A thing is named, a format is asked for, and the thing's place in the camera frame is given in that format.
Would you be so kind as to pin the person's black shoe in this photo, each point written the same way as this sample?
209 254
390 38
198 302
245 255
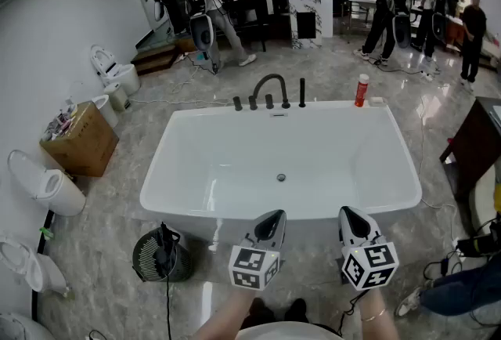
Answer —
259 311
296 310

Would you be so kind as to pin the round metal bathtub drain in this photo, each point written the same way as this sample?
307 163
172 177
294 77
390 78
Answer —
281 177

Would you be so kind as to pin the chrome overflow plate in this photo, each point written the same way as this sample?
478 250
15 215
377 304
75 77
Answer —
278 115

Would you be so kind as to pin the dark wooden steps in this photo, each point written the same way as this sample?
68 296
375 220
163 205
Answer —
154 58

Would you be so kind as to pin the white toilet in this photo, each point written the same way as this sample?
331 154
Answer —
19 328
35 270
58 191

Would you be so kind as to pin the white toilet open lid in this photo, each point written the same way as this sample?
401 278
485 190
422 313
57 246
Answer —
117 74

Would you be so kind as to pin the person's left forearm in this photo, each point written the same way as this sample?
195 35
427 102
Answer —
223 319

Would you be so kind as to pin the black curved faucet spout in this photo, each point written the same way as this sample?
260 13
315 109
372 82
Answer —
270 77

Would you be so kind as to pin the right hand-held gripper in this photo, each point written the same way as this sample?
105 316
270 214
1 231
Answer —
368 256

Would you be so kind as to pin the marble pedestal cabinet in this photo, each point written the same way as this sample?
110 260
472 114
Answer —
305 23

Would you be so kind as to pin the round black fan heater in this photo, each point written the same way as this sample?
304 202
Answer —
156 260

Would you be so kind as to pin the white square waste bin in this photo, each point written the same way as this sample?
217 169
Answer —
117 97

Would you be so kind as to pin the pile of small packets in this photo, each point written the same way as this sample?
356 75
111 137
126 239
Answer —
58 125

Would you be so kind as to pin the person's left black shoe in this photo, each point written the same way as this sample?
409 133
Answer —
259 311

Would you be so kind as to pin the black handheld shower head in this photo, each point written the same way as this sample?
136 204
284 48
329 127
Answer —
302 89

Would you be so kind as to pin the person's right forearm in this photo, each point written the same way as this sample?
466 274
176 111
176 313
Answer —
379 328

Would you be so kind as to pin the white round waste bin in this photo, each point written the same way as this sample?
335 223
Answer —
105 109

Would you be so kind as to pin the person's white shirt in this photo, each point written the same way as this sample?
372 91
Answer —
285 331

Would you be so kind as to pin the red bottle white cap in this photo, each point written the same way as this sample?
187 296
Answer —
361 93

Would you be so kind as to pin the black power unit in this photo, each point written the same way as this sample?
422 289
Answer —
479 242

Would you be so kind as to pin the dark wooden cabinet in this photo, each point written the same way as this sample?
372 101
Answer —
475 142

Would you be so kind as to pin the person's right black shoe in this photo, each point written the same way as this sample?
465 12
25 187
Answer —
296 310

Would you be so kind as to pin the white ceramic fixture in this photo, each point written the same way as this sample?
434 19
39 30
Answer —
483 197

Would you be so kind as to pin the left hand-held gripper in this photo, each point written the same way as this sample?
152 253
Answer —
256 252

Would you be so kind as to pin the black upright pipe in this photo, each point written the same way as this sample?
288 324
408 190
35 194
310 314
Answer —
42 244

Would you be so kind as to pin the brown cardboard box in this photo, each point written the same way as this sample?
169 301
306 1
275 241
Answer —
84 146

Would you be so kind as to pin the white bathtub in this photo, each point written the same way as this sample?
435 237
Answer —
242 158

